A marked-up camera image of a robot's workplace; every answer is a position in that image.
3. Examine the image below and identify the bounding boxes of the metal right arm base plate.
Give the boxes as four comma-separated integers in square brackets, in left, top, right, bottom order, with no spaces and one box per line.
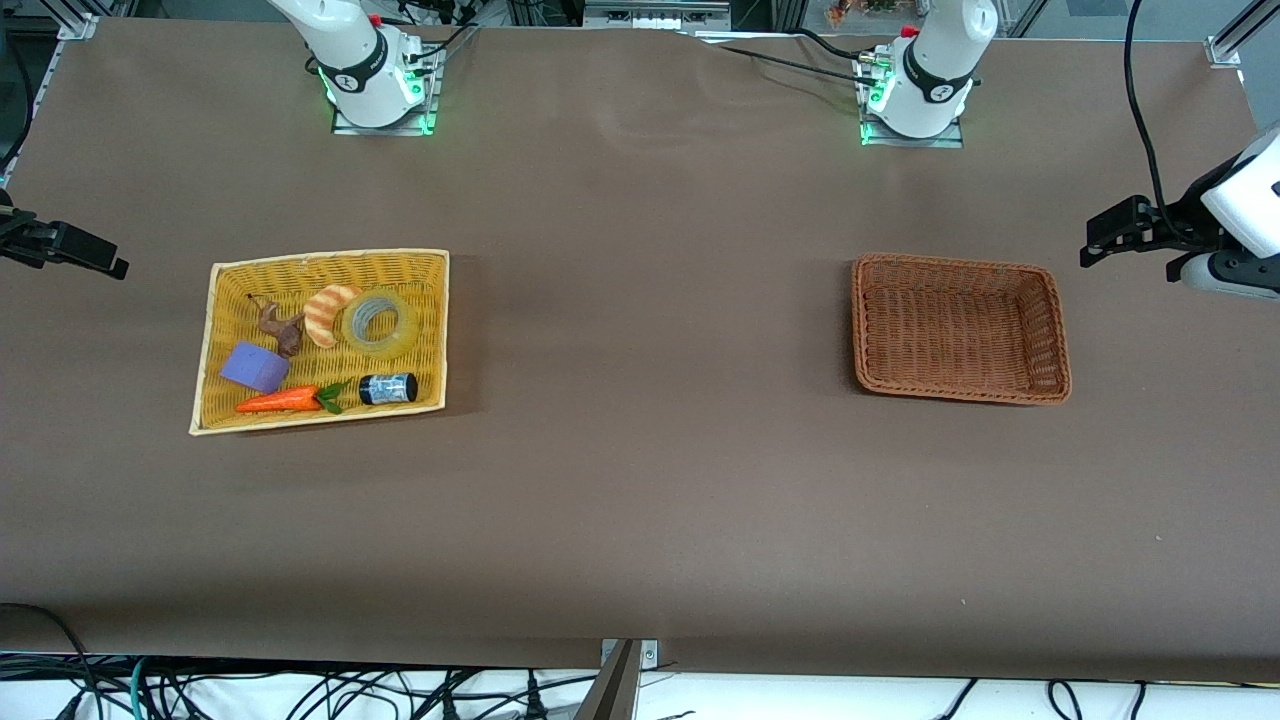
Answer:
[331,45,442,136]

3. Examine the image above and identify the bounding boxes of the brown wicker basket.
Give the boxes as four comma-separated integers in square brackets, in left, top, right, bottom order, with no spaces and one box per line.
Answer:
[851,252,1073,406]

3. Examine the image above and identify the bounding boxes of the yellow wicker basket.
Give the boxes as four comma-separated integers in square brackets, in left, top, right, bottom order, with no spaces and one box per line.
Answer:
[189,248,450,437]

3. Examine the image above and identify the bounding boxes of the black right base cable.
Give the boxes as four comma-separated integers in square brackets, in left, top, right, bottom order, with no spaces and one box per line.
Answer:
[400,15,481,61]

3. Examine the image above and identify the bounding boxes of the striped croissant toy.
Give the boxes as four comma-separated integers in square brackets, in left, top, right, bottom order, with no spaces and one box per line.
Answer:
[303,284,365,349]

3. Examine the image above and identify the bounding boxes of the aluminium table side rail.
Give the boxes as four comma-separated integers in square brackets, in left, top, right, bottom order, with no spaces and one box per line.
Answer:
[0,35,71,191]

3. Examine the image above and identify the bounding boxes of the long black table cable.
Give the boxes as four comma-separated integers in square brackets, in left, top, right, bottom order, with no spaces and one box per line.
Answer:
[715,42,871,79]

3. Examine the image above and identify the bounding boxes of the clear tape roll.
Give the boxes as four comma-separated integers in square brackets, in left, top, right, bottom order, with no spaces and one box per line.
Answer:
[341,292,419,357]

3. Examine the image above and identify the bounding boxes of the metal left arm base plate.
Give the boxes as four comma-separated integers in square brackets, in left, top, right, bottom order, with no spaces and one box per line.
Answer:
[858,50,966,149]

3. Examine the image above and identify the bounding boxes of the grey background equipment box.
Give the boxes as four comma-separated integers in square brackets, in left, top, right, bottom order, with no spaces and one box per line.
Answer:
[583,0,733,31]

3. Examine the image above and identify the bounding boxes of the purple block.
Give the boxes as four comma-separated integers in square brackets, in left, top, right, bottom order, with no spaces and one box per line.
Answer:
[219,341,291,394]

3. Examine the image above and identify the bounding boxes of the black arched floor cable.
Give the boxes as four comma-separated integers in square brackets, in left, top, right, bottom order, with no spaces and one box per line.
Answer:
[0,603,101,720]

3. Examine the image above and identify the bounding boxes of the short black table cable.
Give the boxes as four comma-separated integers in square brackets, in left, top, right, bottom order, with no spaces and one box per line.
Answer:
[795,28,866,59]

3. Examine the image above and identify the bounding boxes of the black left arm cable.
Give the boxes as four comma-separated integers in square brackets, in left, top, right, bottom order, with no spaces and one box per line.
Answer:
[1124,0,1191,241]

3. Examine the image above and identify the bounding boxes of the aluminium frame post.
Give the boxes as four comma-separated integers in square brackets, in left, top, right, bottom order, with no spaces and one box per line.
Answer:
[55,0,101,41]
[1205,0,1280,69]

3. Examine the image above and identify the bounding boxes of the brown toy animal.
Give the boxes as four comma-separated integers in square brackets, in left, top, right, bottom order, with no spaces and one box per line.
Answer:
[247,293,305,359]

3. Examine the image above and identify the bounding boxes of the orange toy carrot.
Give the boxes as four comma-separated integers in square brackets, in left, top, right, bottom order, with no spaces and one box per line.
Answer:
[235,381,351,416]

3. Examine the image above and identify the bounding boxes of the dark slanted bar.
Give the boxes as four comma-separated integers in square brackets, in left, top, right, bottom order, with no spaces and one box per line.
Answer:
[575,640,641,720]

